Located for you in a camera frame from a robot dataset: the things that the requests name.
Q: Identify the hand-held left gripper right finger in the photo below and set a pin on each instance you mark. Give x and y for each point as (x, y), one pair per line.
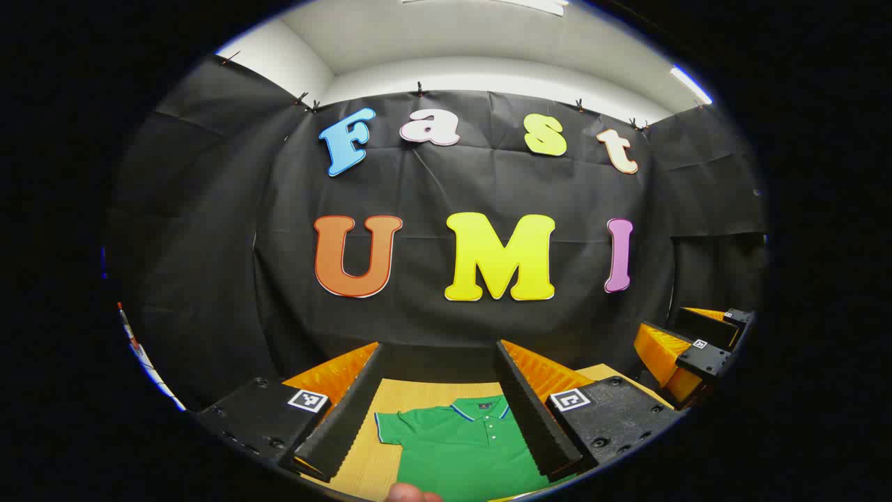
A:
(533, 418)

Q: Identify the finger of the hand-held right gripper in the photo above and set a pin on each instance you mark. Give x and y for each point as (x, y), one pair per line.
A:
(707, 328)
(705, 361)

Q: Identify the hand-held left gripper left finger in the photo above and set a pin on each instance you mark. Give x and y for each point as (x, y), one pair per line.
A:
(348, 418)

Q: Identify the green T-shirt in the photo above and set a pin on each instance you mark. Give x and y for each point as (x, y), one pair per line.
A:
(460, 453)

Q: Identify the white side desk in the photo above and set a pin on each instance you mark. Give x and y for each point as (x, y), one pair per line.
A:
(152, 374)

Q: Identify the black backdrop cloth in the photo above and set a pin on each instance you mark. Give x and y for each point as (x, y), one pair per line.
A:
(209, 244)

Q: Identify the ceiling light strip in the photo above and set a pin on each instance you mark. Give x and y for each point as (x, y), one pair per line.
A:
(690, 84)
(536, 5)

